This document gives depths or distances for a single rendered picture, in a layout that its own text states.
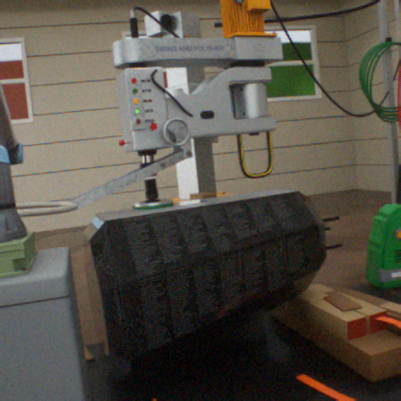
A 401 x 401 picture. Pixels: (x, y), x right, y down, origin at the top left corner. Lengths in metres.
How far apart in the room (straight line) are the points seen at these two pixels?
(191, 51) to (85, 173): 6.03
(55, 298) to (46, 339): 0.11
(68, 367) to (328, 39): 9.17
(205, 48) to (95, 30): 6.19
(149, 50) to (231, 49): 0.47
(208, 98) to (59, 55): 6.20
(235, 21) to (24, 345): 2.09
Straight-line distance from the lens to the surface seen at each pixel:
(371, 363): 2.29
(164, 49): 2.50
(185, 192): 3.26
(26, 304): 1.24
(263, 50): 2.75
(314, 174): 9.52
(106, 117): 8.43
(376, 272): 3.56
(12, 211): 1.37
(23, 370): 1.30
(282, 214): 2.44
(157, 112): 2.43
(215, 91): 2.58
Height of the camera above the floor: 1.12
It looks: 6 degrees down
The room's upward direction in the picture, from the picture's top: 6 degrees counter-clockwise
